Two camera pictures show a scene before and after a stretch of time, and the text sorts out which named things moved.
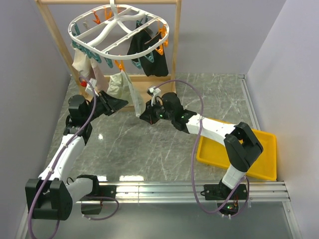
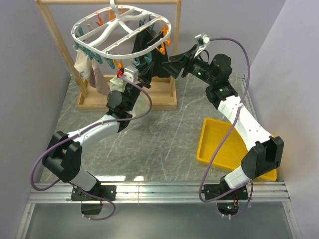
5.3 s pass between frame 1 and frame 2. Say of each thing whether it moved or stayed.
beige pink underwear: stayed
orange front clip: stayed
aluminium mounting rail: stayed
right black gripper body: moved
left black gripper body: moved
